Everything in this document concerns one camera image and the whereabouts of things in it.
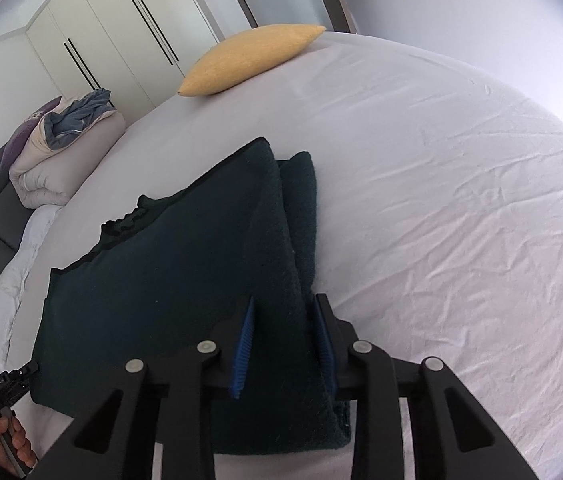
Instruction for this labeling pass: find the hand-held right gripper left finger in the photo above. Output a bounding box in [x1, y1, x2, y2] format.
[46, 296, 257, 480]

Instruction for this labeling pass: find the purple pillow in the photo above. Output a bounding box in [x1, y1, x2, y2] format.
[0, 96, 62, 173]

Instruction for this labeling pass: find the person's left hand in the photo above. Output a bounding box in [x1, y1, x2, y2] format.
[0, 412, 37, 476]

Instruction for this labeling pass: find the blue grey blanket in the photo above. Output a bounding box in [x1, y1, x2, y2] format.
[44, 88, 112, 151]

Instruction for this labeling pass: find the dark green sweater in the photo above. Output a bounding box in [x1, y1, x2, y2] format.
[29, 136, 352, 457]

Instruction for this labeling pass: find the white pillow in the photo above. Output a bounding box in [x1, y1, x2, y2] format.
[0, 204, 65, 366]

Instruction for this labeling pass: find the cream wardrobe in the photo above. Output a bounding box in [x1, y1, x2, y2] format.
[26, 0, 255, 113]

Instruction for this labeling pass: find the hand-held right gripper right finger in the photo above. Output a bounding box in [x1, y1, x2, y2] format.
[313, 292, 539, 480]

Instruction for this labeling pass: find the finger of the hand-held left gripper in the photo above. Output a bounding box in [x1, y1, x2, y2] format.
[10, 360, 41, 397]

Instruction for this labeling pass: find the folded beige duvet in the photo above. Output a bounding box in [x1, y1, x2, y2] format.
[9, 95, 126, 208]

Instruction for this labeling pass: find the yellow pillow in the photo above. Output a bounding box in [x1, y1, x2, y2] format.
[178, 23, 327, 97]

